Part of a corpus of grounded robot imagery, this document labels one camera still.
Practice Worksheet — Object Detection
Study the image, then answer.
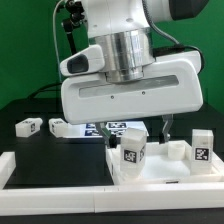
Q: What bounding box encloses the black cable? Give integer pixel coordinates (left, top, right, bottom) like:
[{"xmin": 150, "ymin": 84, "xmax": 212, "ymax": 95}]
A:
[{"xmin": 27, "ymin": 81, "xmax": 64, "ymax": 99}]

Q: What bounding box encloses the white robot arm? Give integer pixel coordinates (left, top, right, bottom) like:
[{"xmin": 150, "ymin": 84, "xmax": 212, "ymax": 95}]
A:
[{"xmin": 60, "ymin": 0, "xmax": 209, "ymax": 148}]

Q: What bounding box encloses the white cable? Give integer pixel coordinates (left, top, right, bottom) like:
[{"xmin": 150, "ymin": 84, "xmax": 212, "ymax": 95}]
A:
[{"xmin": 52, "ymin": 0, "xmax": 66, "ymax": 84}]

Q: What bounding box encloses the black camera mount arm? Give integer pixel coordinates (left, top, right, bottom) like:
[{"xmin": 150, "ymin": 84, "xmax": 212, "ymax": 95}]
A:
[{"xmin": 62, "ymin": 0, "xmax": 84, "ymax": 54}]

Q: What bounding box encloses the white tag sheet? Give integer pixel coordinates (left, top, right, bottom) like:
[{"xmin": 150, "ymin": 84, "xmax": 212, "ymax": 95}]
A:
[{"xmin": 65, "ymin": 121, "xmax": 147, "ymax": 138}]

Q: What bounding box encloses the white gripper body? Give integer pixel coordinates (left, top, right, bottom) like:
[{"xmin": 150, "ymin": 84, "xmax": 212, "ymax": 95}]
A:
[{"xmin": 60, "ymin": 45, "xmax": 203, "ymax": 124}]

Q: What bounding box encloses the braided grey cable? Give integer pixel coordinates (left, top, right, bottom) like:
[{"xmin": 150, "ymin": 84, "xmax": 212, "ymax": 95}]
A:
[{"xmin": 143, "ymin": 0, "xmax": 204, "ymax": 73}]

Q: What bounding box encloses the white square tabletop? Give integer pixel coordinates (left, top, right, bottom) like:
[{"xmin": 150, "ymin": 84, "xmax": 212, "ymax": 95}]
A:
[{"xmin": 106, "ymin": 141, "xmax": 224, "ymax": 185}]

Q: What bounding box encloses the white U-shaped fence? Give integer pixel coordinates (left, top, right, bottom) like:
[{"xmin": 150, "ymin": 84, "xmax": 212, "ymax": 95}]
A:
[{"xmin": 0, "ymin": 152, "xmax": 224, "ymax": 216}]

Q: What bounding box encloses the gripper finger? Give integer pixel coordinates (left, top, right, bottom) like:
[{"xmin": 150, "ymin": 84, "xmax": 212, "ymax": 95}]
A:
[
  {"xmin": 96, "ymin": 122, "xmax": 117, "ymax": 148},
  {"xmin": 159, "ymin": 114, "xmax": 173, "ymax": 144}
]

